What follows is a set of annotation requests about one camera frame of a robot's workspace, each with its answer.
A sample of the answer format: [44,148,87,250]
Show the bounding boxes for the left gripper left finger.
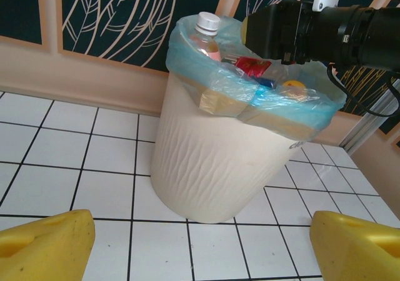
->
[0,209,96,281]

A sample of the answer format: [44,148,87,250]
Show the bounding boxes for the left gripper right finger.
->
[309,210,400,281]

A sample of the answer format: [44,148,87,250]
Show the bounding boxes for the pink drink bottle white cap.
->
[189,11,223,62]

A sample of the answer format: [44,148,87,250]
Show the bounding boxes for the light blue bin liner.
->
[166,14,347,144]

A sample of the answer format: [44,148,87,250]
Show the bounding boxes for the cream plastic waste bin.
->
[150,71,313,224]

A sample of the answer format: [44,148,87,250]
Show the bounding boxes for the brown packing tape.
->
[196,87,316,143]

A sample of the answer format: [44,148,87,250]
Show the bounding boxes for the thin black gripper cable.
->
[326,62,400,117]

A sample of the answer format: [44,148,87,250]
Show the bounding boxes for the aluminium frame post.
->
[339,111,393,154]

